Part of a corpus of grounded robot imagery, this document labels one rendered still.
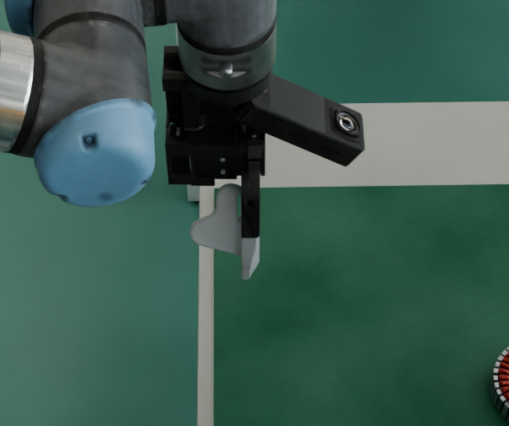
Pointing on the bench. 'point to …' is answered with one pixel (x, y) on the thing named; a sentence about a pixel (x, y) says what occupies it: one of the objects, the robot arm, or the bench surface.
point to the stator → (504, 387)
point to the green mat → (376, 305)
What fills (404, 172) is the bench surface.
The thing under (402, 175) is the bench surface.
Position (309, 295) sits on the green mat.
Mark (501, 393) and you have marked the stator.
